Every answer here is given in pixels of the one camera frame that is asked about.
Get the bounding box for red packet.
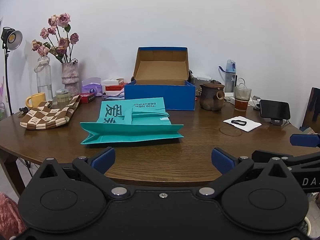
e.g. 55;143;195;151
79;92;96;104

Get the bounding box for white plastic container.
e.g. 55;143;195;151
191;74;213;85

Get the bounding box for white paper sheet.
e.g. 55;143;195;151
223;116;262;132

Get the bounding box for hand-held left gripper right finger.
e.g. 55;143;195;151
197;147;298;197

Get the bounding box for black smartphone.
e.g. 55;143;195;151
259;99;291;119

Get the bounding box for studio light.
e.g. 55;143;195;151
1;27;23;51

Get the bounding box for red flat box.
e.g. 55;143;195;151
105;82;128;92

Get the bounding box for glass cup with tea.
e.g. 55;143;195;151
234;78;252;112

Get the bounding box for woven placemat with glassware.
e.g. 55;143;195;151
20;95;82;130

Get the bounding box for dried pink roses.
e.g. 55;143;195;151
31;13;80;64

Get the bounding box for blue cardboard shoe box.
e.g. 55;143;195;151
124;46;196;111

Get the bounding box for teal shopping bag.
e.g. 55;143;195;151
80;97;185;145

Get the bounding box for clear glass bottle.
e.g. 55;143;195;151
34;56;53;100

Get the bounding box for brown ceramic teapot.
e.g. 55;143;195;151
199;80;225;111

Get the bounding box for light blue cloth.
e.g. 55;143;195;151
102;91;125;100

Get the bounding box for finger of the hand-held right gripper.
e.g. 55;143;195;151
251;150;320;167
290;134;320;147

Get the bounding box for small glass jar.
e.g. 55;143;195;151
55;89;73;103

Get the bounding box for blue sports water bottle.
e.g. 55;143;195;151
219;59;237;93

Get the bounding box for yellow mug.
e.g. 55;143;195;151
25;92;47;109

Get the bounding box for mottled ceramic vase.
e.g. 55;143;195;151
61;59;79;97

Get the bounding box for purple tissue pack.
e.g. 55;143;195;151
82;77;103;97

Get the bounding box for small white box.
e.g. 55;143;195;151
101;78;125;87

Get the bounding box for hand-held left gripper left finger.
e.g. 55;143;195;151
32;147;130;199

